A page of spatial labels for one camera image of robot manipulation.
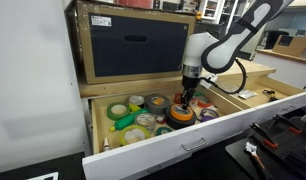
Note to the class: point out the green glue bottle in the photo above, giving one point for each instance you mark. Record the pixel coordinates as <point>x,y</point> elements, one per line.
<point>126,121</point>

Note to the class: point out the small brown cardboard box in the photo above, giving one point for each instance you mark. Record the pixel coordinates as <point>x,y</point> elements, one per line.
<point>293,45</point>

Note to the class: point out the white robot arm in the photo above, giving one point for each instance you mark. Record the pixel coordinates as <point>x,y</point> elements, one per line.
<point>226,50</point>

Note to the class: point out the white wooden tape drawer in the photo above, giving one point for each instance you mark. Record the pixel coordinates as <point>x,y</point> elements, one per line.
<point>143,156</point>

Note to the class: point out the small white glue bottle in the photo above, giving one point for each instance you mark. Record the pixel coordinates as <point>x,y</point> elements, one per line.
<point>106,145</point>

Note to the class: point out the green tape roll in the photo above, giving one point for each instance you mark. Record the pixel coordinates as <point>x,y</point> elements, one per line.
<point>110,115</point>
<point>198,93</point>

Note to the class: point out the small red-white bottle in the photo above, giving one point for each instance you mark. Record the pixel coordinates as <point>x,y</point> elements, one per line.
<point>160,118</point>

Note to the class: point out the clear tape orange core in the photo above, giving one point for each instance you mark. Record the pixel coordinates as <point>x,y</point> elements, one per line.
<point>203,104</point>

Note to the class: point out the red tape roll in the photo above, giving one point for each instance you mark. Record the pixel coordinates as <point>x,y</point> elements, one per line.
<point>177,98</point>

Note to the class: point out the teal tape roll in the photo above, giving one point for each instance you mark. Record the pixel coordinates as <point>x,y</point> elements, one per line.
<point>159,131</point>

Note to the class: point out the grey tote bag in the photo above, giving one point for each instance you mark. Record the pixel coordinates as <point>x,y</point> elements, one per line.
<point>206,27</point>

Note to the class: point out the labelled plastic bag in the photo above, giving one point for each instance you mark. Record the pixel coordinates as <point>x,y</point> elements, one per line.
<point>247,94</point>

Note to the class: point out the purple tape roll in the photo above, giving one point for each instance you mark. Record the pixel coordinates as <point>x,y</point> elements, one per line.
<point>205,118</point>

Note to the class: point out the white wooden parts drawer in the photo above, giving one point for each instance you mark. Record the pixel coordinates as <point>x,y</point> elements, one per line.
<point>279,100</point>

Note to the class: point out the silver tape roll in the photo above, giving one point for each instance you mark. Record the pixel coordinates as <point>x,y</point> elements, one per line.
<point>136,100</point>

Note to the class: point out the clear plastic box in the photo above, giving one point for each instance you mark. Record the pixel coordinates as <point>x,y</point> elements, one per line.
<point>231,89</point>

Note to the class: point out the clear tape roll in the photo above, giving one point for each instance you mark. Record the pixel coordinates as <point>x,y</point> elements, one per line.
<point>145,126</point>

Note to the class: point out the black pliers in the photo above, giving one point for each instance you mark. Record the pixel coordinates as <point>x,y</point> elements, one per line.
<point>269,95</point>

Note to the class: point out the black clamp orange tips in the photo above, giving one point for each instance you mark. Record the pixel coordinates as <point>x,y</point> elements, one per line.
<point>288,123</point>
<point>264,135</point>

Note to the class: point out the yellow tape wedge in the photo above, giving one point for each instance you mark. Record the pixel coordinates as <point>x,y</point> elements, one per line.
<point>158,100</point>

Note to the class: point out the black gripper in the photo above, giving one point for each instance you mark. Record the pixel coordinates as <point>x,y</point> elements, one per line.
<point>189,85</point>

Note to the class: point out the white counter wooden top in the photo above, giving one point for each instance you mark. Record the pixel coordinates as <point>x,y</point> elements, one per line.
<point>286,68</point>

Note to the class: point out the large black tape roll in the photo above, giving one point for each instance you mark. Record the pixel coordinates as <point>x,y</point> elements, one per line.
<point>179,124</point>

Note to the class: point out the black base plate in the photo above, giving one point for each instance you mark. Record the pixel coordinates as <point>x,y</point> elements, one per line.
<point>286,156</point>

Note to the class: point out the white shelf unit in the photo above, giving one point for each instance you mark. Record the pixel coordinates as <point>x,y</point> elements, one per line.
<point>223,11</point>

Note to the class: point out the yellow-green tape roll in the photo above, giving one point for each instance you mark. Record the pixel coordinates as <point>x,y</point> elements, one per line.
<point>123,135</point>

